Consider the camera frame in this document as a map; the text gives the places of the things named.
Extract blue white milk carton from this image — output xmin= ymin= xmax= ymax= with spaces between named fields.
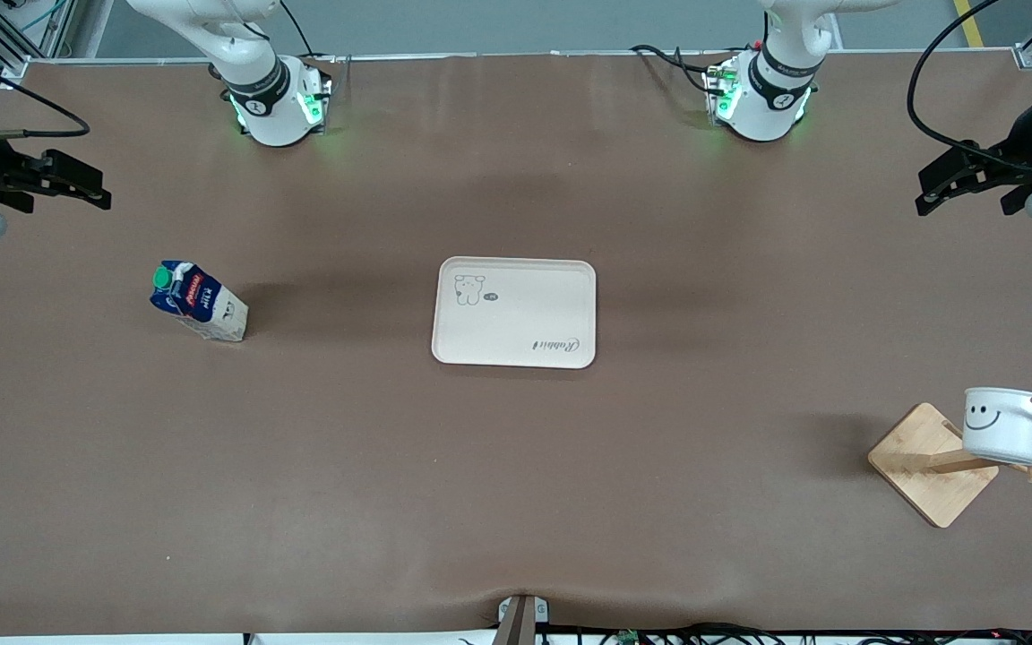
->
xmin=150 ymin=260 xmax=250 ymax=343

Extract white mug black handle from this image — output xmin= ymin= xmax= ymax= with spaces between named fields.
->
xmin=962 ymin=386 xmax=1032 ymax=468

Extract wooden cup rack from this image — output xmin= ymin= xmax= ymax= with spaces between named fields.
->
xmin=867 ymin=398 xmax=1032 ymax=529

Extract cream plastic tray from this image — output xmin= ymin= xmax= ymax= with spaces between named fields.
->
xmin=431 ymin=257 xmax=598 ymax=370

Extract grey metal table clamp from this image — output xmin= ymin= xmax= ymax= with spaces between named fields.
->
xmin=495 ymin=593 xmax=551 ymax=645

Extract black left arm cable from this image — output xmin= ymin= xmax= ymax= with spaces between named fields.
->
xmin=907 ymin=0 xmax=1032 ymax=173

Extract black right base cable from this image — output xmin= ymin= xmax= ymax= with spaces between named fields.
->
xmin=278 ymin=0 xmax=340 ymax=65

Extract black left base cables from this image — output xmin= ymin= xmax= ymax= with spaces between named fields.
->
xmin=630 ymin=43 xmax=725 ymax=95

